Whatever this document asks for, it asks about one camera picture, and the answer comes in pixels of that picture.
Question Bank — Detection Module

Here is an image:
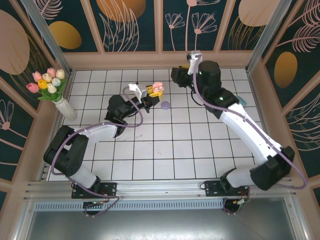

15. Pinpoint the white ribbed vase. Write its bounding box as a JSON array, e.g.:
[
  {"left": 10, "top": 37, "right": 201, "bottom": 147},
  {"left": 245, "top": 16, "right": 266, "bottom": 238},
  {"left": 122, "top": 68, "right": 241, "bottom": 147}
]
[{"left": 54, "top": 97, "right": 78, "bottom": 123}]

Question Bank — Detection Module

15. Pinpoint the pastel tulip bouquet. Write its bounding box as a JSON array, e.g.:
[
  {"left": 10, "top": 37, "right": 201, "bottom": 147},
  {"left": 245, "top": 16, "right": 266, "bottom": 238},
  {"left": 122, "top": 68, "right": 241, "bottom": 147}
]
[{"left": 25, "top": 67, "right": 68, "bottom": 103}]

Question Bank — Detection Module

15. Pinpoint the black electronics box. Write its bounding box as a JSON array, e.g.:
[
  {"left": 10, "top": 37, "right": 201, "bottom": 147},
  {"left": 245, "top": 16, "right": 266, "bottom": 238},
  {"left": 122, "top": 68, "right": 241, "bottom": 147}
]
[
  {"left": 82, "top": 199, "right": 107, "bottom": 217},
  {"left": 223, "top": 196, "right": 247, "bottom": 215}
]

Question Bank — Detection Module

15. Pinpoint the grey steel panel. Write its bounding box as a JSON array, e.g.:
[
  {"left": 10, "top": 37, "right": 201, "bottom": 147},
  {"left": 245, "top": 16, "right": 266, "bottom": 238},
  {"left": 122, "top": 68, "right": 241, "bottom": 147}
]
[{"left": 14, "top": 209, "right": 308, "bottom": 240}]

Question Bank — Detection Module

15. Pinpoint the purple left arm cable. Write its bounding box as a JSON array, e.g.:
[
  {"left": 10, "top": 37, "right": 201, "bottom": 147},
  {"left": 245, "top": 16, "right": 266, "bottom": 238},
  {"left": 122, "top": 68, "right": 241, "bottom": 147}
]
[{"left": 51, "top": 87, "right": 145, "bottom": 218}]

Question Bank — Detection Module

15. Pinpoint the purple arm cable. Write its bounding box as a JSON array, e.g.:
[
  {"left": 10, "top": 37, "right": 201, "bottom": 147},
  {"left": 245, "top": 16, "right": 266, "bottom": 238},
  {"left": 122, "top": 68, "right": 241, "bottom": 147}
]
[
  {"left": 51, "top": 87, "right": 145, "bottom": 218},
  {"left": 193, "top": 62, "right": 308, "bottom": 216}
]

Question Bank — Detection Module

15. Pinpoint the aluminium frame post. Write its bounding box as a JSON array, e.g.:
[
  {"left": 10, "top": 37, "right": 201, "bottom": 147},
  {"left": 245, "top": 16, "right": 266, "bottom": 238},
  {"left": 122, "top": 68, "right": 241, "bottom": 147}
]
[
  {"left": 245, "top": 0, "right": 293, "bottom": 75},
  {"left": 20, "top": 0, "right": 74, "bottom": 74}
]

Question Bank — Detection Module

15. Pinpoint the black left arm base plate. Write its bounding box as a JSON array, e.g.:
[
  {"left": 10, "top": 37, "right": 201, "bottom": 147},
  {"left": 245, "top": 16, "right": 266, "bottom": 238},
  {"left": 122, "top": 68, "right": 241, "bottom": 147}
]
[{"left": 71, "top": 181, "right": 118, "bottom": 200}]

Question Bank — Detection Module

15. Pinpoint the aluminium mounting rail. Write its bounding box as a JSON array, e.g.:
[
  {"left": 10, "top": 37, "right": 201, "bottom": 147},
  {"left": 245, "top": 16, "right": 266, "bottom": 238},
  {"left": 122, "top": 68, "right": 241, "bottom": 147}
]
[{"left": 23, "top": 176, "right": 298, "bottom": 202}]

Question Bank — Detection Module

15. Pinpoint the slotted grey cable duct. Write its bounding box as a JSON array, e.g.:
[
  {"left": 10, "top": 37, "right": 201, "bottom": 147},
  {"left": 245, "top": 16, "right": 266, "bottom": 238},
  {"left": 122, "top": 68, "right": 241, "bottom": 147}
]
[{"left": 33, "top": 201, "right": 227, "bottom": 211}]

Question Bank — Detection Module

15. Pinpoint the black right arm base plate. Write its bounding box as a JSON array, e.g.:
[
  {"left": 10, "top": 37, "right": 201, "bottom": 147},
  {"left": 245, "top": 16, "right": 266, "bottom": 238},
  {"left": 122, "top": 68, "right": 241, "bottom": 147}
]
[{"left": 204, "top": 178, "right": 251, "bottom": 198}]

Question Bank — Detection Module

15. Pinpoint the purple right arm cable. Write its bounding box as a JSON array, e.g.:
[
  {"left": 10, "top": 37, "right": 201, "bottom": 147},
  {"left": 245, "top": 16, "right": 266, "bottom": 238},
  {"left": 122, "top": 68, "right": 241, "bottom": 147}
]
[{"left": 193, "top": 62, "right": 308, "bottom": 216}]

